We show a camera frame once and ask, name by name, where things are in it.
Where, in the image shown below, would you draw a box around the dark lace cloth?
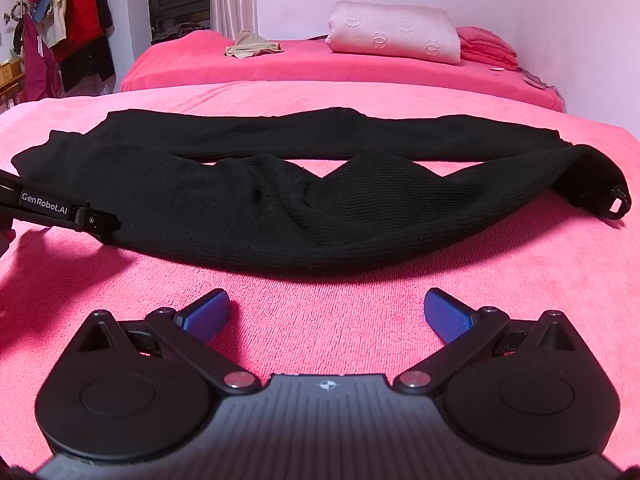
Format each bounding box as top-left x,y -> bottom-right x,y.
520,67 -> 553,91

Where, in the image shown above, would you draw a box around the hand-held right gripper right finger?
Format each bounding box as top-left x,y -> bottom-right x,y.
393,287 -> 579,394

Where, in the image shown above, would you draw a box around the magenta hanging garment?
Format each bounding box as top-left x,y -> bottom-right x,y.
22,15 -> 64,102

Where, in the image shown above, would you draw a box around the wooden drawer cabinet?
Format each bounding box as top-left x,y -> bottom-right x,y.
0,57 -> 27,115

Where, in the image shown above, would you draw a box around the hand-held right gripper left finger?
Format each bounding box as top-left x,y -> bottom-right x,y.
75,288 -> 262,394

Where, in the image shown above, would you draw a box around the black coat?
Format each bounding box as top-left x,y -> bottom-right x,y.
60,0 -> 117,92

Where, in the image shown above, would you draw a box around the cream hanging garment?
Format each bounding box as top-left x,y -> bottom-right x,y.
37,0 -> 69,48

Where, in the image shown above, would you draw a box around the black knit pants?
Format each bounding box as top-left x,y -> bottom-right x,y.
11,106 -> 631,277

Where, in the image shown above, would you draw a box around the red jacket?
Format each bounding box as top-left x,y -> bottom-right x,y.
52,0 -> 108,63

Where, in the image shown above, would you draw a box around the folded red blanket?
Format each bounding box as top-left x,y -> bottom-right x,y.
456,25 -> 521,68

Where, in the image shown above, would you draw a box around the dark crumpled clothing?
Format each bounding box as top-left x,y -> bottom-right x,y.
150,22 -> 211,45

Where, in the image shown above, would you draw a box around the white patterned pillow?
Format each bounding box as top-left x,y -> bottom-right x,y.
325,1 -> 462,66

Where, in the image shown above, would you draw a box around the beige garment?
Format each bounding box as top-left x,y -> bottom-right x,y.
224,31 -> 285,59

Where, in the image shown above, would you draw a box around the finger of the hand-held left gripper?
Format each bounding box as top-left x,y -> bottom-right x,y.
75,201 -> 124,247

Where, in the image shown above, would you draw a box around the pink bed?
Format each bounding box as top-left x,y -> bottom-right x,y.
120,29 -> 568,113

